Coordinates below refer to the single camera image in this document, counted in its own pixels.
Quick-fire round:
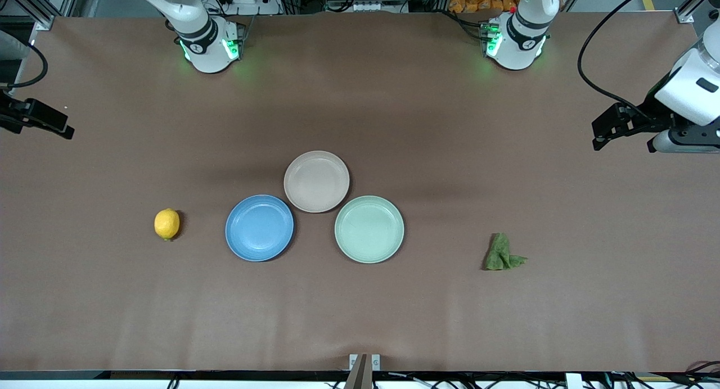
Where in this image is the yellow lemon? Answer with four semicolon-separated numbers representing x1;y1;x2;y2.
154;208;181;242

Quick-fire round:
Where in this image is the green lettuce leaf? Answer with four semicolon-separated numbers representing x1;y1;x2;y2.
484;233;528;271

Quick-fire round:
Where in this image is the brown table cover sheet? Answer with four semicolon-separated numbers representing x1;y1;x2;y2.
0;12;720;373

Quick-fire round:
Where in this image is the blue plate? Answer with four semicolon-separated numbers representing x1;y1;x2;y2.
225;194;295;263

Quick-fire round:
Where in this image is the light green plate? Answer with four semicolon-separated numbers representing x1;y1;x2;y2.
334;195;405;264

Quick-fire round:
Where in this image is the beige plate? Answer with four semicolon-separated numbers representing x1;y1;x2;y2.
283;151;350;214

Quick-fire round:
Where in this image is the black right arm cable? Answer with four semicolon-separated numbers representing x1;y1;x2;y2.
0;40;49;90

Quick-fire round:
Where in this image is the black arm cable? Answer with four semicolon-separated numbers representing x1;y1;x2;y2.
577;0;684;111
0;40;49;90

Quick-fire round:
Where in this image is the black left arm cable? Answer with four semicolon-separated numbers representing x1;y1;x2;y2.
577;0;684;111

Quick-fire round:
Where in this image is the aluminium frame profile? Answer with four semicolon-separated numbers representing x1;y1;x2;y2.
0;0;85;33

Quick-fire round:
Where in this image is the metal bracket plate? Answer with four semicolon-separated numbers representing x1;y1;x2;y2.
349;354;381;372

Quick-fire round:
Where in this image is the brown camera pole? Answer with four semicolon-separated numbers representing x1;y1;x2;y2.
344;354;373;389

